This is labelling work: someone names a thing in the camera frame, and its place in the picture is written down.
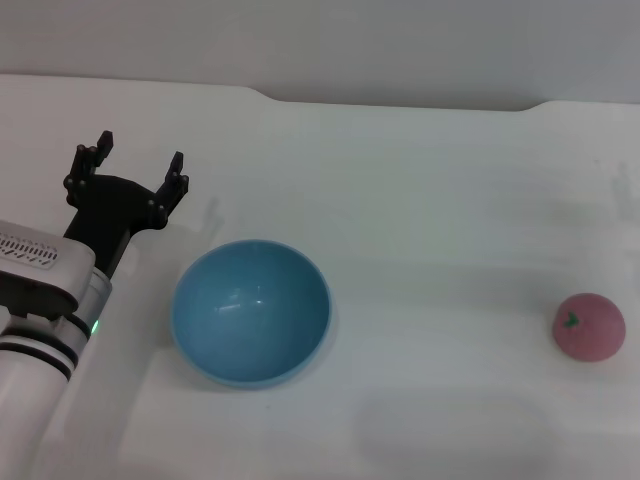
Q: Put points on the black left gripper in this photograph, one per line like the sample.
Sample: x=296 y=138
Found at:
x=110 y=210

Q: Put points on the blue bowl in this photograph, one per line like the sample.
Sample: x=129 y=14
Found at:
x=250 y=315

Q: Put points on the pink toy peach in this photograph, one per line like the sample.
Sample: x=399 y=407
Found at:
x=590 y=327

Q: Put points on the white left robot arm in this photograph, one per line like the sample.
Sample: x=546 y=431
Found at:
x=35 y=390

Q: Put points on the black and white wrist camera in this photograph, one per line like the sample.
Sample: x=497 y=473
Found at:
x=45 y=270

